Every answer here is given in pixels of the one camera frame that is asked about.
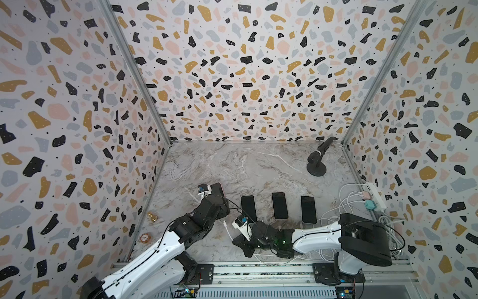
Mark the round copper tape roll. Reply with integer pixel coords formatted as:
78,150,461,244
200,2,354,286
139,233,151,244

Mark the white power strip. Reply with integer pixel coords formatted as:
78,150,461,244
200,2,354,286
363,183,387,212

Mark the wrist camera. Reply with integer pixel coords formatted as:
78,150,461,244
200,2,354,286
198,184,212,199
232,214,253,241

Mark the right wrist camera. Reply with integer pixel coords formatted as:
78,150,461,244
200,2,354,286
232,214,253,241

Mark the phone with light green case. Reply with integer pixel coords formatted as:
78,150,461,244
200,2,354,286
301,196,317,224

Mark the phone with pink case middle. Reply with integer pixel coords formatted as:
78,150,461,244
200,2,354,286
271,192,289,220

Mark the pink charger plug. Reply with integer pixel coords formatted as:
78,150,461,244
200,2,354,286
362,191,372,200

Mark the aluminium mounting rail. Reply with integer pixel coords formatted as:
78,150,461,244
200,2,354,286
108,261,423,299

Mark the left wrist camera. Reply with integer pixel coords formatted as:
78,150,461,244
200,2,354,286
198,184,212,199

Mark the small gold figurine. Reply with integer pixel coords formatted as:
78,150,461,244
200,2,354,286
147,212,158,223

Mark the phone with pink case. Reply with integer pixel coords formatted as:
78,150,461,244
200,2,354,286
271,192,289,220
210,183,225,198

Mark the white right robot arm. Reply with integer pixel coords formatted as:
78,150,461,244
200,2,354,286
232,213,392,275

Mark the teal charger plug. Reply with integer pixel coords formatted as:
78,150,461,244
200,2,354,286
365,200,377,211

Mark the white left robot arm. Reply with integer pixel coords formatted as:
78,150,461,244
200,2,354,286
80,194,230,299

